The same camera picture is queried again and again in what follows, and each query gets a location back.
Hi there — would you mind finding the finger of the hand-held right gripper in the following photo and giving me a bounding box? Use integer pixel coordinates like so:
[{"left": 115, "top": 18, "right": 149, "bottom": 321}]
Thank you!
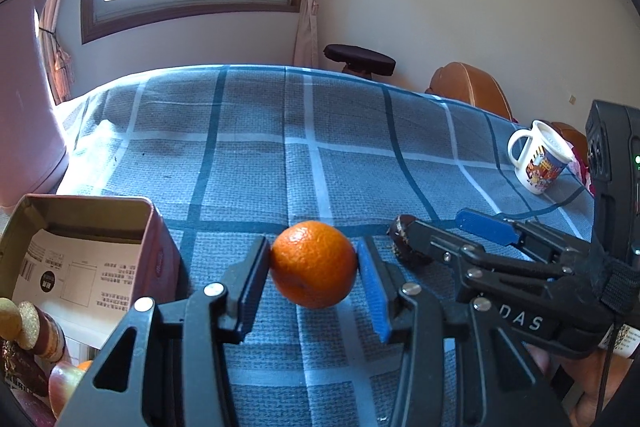
[
  {"left": 455, "top": 208, "right": 593, "bottom": 265},
  {"left": 400, "top": 217, "right": 566, "bottom": 288}
]

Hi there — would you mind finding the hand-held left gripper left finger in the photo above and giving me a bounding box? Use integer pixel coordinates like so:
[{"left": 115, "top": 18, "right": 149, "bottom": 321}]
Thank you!
[{"left": 52, "top": 234, "right": 272, "bottom": 427}]

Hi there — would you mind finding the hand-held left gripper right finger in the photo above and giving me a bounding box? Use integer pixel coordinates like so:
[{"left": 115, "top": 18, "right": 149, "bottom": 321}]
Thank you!
[{"left": 356, "top": 237, "right": 573, "bottom": 427}]

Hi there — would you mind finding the dark chocolate snack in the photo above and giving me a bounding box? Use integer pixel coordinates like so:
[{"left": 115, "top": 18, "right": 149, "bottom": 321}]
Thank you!
[{"left": 387, "top": 215, "right": 431, "bottom": 265}]

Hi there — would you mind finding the tangerine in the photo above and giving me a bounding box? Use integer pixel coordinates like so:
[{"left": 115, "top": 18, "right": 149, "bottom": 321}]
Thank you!
[{"left": 269, "top": 220, "right": 358, "bottom": 310}]

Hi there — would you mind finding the pink metal tin box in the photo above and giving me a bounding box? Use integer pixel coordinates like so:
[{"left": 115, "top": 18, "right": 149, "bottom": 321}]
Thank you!
[{"left": 0, "top": 193, "right": 181, "bottom": 427}]

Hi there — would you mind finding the small brown fruit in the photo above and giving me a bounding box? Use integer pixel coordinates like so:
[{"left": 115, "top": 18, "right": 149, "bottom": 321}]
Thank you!
[{"left": 48, "top": 364, "right": 86, "bottom": 418}]

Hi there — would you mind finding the person's right hand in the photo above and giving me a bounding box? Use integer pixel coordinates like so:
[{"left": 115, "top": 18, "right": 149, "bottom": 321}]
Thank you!
[{"left": 522, "top": 339, "right": 640, "bottom": 427}]

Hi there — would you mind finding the pink floral cloth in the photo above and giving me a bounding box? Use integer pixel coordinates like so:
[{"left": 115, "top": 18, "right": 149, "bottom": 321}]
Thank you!
[{"left": 572, "top": 147, "right": 598, "bottom": 198}]

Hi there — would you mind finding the brown leather chair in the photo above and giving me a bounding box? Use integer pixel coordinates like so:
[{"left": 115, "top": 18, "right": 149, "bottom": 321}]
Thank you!
[
  {"left": 550, "top": 122, "right": 591, "bottom": 158},
  {"left": 425, "top": 62, "right": 515, "bottom": 122}
]

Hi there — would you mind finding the white printed mug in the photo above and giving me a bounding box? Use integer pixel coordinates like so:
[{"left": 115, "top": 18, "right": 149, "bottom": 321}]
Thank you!
[{"left": 507, "top": 119, "right": 576, "bottom": 195}]

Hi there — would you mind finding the blue plaid tablecloth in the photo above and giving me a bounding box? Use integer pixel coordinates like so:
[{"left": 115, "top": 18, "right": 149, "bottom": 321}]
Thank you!
[{"left": 50, "top": 64, "right": 601, "bottom": 427}]

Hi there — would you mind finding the white printed paper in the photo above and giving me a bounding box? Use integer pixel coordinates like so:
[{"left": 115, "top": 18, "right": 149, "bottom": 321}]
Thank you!
[{"left": 11, "top": 228, "right": 146, "bottom": 308}]

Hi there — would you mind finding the dark round stool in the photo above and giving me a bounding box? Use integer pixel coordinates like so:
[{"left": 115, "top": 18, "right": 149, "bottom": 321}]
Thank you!
[{"left": 322, "top": 43, "right": 397, "bottom": 80}]

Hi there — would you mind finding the pink electric kettle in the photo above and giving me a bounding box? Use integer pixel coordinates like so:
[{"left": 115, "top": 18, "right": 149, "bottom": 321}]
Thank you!
[{"left": 0, "top": 0, "right": 69, "bottom": 208}]

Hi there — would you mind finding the black cable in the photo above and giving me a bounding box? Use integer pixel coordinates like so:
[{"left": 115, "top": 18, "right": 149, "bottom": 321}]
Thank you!
[{"left": 597, "top": 322, "right": 618, "bottom": 427}]

